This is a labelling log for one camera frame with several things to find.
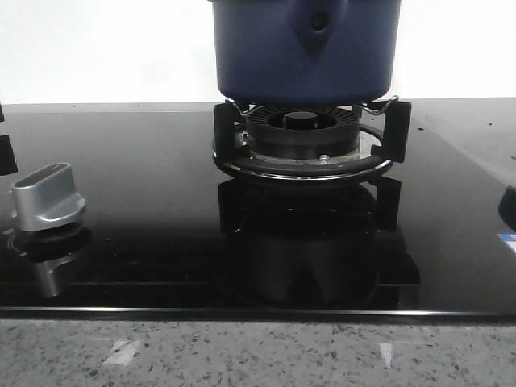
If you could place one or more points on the blue cooking pot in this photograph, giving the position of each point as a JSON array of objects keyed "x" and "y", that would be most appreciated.
[{"x": 305, "y": 53}]

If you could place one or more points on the blue white cooktop sticker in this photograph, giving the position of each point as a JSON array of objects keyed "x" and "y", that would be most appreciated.
[{"x": 509, "y": 239}]

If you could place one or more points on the black glass cooktop panel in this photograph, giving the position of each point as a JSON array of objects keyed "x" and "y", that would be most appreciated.
[{"x": 167, "y": 235}]

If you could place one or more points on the silver stove control knob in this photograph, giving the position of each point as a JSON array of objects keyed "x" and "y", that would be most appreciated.
[{"x": 47, "y": 199}]

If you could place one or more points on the black gas stove burner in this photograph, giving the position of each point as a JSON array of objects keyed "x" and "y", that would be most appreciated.
[{"x": 304, "y": 133}]

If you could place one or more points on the black left burner grate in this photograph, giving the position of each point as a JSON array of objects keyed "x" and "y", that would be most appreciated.
[{"x": 8, "y": 163}]

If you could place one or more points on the black pot support grate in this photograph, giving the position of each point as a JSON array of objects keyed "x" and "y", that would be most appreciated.
[{"x": 383, "y": 128}]

